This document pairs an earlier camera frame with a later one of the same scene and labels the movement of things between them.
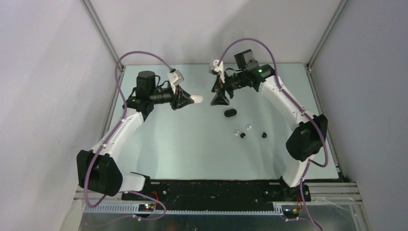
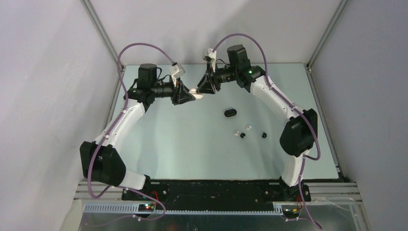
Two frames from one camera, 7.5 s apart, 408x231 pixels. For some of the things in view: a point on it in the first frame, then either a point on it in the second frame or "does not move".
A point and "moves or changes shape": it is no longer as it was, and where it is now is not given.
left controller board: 146,207 does not move
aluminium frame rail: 346,192 does not move
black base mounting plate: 219,192 does not move
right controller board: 290,211 does not move
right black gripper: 220,87 to 206,85
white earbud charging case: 197,98 moves or changes shape
